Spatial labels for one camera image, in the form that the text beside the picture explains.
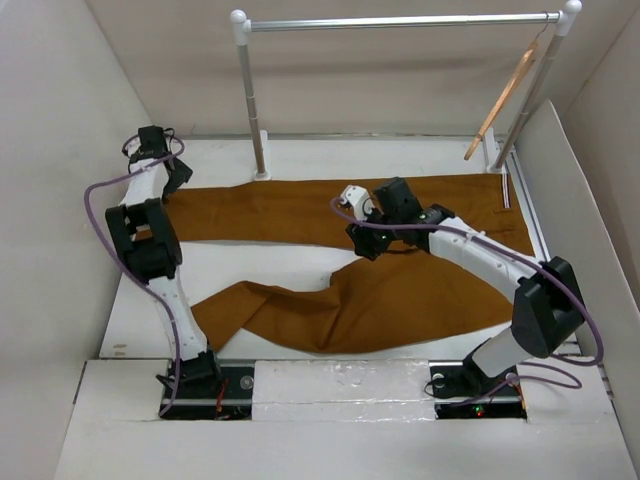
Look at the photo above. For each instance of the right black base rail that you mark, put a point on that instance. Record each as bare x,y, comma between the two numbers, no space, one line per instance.
456,398

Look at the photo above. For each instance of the brown trousers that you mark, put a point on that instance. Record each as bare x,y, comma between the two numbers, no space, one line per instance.
402,298

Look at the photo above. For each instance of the aluminium side rail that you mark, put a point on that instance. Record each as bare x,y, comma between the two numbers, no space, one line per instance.
527,207

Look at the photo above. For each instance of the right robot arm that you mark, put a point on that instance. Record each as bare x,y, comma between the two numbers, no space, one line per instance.
547,307

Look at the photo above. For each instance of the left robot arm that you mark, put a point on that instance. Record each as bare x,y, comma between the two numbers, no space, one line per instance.
146,244

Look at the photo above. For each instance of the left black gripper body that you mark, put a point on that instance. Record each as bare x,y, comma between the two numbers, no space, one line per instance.
181,175

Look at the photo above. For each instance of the wooden clothes hanger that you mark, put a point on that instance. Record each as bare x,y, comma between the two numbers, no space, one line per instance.
519,74

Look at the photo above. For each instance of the white and silver clothes rack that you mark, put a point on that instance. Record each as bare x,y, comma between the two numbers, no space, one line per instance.
305,75

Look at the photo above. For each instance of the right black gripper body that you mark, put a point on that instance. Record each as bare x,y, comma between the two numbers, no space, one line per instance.
373,240

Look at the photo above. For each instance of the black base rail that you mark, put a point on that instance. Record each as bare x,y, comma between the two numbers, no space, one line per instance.
228,399
456,398

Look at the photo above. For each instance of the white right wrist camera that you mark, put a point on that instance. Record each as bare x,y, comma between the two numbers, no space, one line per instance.
359,201

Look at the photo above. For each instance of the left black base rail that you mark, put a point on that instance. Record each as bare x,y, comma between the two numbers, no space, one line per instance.
228,399

